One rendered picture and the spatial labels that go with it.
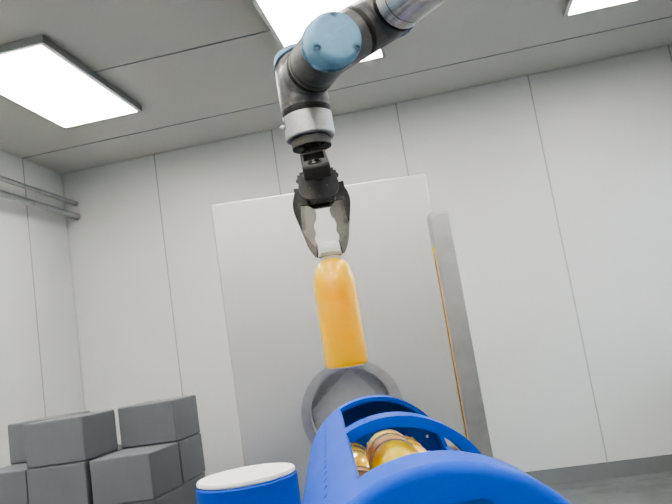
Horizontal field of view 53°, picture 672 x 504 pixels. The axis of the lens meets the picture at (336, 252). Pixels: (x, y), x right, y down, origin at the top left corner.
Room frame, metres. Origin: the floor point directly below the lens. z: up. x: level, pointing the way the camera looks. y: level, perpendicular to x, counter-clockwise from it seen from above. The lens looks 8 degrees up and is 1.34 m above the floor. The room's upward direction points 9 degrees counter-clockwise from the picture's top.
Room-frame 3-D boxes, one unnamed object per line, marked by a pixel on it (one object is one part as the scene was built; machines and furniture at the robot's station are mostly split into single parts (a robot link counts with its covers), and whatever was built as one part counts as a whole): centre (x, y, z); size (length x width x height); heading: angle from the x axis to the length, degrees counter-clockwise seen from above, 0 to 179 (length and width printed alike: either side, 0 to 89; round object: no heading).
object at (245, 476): (1.96, 0.35, 1.03); 0.28 x 0.28 x 0.01
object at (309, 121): (1.17, 0.02, 1.74); 0.10 x 0.09 x 0.05; 91
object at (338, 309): (1.15, 0.01, 1.41); 0.07 x 0.07 x 0.19
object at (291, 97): (1.17, 0.01, 1.82); 0.10 x 0.09 x 0.12; 23
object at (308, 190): (1.18, 0.01, 1.65); 0.09 x 0.08 x 0.12; 1
